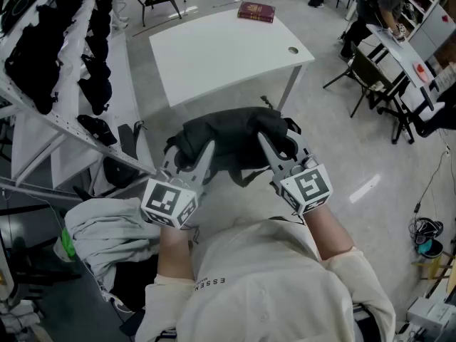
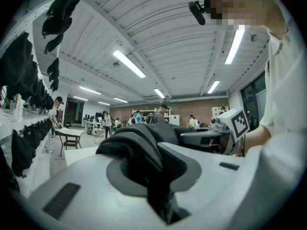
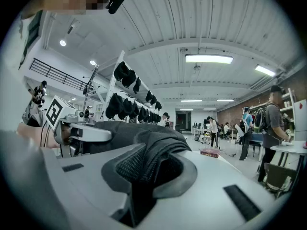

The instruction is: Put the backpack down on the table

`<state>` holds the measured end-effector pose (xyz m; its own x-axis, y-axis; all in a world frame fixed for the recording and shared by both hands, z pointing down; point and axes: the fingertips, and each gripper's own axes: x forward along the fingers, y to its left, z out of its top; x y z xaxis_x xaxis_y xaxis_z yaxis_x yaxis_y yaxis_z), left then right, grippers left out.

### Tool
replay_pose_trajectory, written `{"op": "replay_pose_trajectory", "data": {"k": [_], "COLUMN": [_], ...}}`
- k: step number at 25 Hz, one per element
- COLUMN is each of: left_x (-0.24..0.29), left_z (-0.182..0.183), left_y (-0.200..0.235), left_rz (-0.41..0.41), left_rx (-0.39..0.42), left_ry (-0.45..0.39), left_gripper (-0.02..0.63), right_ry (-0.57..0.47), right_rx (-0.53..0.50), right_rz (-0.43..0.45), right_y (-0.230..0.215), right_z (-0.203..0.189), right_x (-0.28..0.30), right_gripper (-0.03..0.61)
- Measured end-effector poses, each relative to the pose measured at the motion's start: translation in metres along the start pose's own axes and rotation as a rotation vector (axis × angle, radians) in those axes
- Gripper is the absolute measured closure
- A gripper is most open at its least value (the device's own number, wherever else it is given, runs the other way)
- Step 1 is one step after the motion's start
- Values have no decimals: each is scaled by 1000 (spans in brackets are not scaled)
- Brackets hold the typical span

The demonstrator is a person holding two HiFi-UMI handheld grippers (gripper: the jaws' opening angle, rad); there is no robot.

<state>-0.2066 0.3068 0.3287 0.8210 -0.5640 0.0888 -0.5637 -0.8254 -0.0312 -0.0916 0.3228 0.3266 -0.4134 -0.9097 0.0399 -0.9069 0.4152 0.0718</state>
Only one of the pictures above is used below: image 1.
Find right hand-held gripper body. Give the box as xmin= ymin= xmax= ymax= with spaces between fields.
xmin=271 ymin=153 xmax=334 ymax=215

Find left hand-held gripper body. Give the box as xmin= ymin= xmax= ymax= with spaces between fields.
xmin=141 ymin=170 xmax=208 ymax=230

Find black backpack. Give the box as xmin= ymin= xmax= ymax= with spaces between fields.
xmin=166 ymin=95 xmax=297 ymax=189

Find person's right forearm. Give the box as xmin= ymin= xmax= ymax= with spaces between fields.
xmin=302 ymin=204 xmax=356 ymax=262

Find person's left forearm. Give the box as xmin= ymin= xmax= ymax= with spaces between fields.
xmin=156 ymin=222 xmax=195 ymax=285

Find light grey garment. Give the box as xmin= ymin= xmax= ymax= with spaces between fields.
xmin=63 ymin=197 xmax=162 ymax=296

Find black chair with patterned cushion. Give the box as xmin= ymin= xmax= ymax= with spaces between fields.
xmin=322 ymin=41 xmax=404 ymax=119

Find white table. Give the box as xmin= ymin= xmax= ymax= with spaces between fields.
xmin=148 ymin=9 xmax=316 ymax=113

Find person's cream shirt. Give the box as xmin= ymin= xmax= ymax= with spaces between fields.
xmin=133 ymin=217 xmax=397 ymax=342

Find white metal shelving rack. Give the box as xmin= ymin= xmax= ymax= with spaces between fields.
xmin=0 ymin=0 xmax=158 ymax=201

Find green white plastic bag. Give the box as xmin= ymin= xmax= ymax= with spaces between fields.
xmin=53 ymin=226 xmax=78 ymax=263

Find black headphones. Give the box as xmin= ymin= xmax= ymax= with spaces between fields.
xmin=409 ymin=217 xmax=445 ymax=246

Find black swivel chair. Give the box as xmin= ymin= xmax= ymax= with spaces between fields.
xmin=377 ymin=82 xmax=456 ymax=145

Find white narrow desk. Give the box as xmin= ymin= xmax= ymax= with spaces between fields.
xmin=366 ymin=23 xmax=440 ymax=93

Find pink plate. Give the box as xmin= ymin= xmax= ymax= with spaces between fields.
xmin=413 ymin=61 xmax=430 ymax=82

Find dark red ornate book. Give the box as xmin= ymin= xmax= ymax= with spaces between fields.
xmin=237 ymin=1 xmax=276 ymax=24

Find yellow wooden stool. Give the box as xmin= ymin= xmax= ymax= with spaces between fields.
xmin=412 ymin=253 xmax=456 ymax=292

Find rows of black caps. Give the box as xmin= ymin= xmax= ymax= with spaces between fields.
xmin=4 ymin=0 xmax=118 ymax=147

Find white cardboard box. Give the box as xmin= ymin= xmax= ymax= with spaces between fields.
xmin=405 ymin=296 xmax=456 ymax=335

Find grey white cabinet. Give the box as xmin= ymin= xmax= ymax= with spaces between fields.
xmin=402 ymin=0 xmax=456 ymax=55

